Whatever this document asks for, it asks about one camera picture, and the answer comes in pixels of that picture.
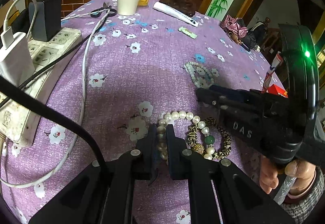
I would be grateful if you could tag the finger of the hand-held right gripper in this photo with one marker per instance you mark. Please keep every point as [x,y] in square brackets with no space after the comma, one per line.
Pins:
[208,97]
[233,91]

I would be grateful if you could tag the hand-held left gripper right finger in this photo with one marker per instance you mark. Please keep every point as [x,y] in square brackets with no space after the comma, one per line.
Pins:
[172,145]

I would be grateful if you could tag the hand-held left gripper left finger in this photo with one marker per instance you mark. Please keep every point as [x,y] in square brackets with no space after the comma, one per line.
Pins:
[151,142]

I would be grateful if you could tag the red cardboard box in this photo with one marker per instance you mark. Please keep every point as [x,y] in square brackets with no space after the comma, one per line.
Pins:
[275,89]

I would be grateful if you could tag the person's right forearm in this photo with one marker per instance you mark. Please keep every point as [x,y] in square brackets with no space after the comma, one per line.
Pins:
[307,207]

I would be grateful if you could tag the person's right hand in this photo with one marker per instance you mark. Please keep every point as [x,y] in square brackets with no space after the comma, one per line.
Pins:
[269,179]

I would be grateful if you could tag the black folded umbrella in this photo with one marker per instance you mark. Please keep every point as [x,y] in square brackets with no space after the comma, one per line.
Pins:
[254,36]

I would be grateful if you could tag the pink folded umbrella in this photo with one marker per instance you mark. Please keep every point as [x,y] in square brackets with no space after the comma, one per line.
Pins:
[233,26]

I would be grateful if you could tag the small green packet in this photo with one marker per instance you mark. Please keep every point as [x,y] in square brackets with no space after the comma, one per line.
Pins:
[188,32]

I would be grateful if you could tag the purple floral tablecloth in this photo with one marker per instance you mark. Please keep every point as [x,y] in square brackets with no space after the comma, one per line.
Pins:
[127,74]

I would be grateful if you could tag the white remote control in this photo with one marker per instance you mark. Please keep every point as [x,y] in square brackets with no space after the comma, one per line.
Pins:
[175,13]

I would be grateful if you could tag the black scissors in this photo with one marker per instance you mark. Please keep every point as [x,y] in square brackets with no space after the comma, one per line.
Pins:
[111,12]

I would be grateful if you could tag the white power strip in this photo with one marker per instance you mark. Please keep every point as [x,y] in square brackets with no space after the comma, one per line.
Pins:
[17,117]

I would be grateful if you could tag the white charger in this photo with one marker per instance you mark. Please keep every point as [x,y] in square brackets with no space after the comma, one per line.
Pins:
[15,61]

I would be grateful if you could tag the black power adapter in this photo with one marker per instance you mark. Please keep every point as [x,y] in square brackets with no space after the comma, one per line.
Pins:
[45,18]

